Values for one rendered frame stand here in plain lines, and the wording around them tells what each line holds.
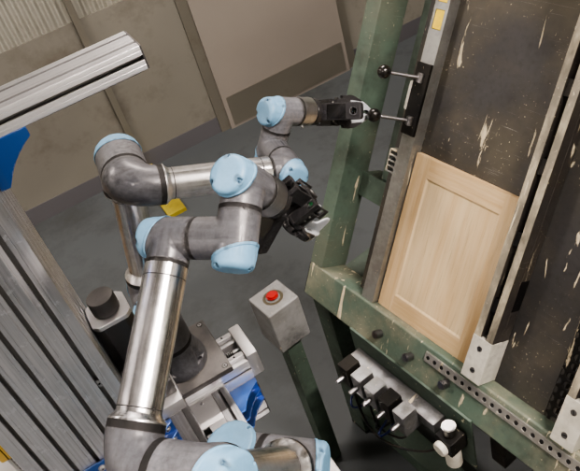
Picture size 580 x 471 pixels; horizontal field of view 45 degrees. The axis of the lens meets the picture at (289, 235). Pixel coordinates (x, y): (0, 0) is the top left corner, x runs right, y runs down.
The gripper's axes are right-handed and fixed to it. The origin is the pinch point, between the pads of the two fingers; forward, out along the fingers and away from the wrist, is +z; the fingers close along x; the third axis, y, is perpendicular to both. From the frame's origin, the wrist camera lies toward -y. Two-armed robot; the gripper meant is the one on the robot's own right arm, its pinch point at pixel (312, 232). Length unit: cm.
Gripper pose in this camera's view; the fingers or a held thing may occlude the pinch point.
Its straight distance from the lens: 145.8
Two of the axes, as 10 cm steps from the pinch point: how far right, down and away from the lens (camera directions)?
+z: 4.8, 2.4, 8.4
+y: 7.5, -6.1, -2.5
